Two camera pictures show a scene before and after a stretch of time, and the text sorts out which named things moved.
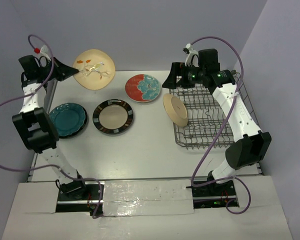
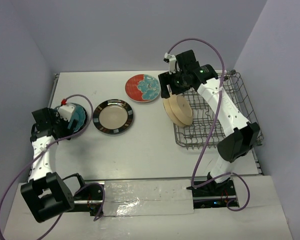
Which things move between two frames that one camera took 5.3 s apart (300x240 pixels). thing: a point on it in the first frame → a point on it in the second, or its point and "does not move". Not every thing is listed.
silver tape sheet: x=148 y=197 does not move
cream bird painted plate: x=96 y=69 → x=181 y=109
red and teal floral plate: x=142 y=88 does not move
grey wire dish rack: x=208 y=126 does not move
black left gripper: x=64 y=71 → x=66 y=131
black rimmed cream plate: x=112 y=116 does not move
